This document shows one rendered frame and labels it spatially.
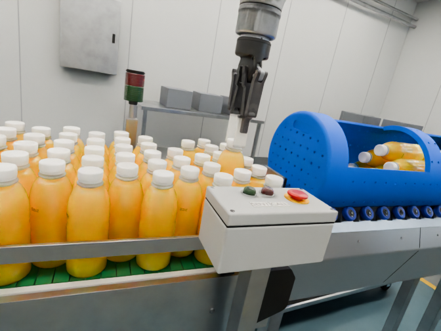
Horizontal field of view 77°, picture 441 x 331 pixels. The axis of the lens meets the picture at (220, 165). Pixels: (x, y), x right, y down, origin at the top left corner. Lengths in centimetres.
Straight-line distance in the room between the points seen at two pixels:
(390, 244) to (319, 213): 64
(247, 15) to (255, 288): 52
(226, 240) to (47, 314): 33
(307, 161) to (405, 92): 601
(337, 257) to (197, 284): 48
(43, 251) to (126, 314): 19
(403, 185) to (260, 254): 63
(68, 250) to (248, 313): 33
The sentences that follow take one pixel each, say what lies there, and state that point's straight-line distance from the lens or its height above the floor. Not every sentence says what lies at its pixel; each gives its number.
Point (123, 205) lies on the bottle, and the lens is 54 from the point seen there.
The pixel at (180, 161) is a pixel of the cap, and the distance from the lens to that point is 61.
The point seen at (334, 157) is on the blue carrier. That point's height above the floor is 114.
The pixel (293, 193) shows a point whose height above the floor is 111.
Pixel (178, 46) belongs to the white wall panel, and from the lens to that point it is 411.
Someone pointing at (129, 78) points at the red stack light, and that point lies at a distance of 98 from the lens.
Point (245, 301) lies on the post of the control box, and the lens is 54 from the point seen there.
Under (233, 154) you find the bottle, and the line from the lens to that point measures 65.
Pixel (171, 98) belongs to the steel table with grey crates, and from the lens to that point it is 333.
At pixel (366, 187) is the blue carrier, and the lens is 86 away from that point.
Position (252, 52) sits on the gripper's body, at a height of 134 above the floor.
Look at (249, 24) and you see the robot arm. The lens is 62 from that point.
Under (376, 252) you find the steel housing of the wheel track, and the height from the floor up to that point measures 84.
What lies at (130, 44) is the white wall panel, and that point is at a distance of 398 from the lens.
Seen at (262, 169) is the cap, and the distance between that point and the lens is 66.
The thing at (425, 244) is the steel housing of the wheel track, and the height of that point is 85.
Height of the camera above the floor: 126
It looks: 16 degrees down
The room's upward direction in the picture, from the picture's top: 10 degrees clockwise
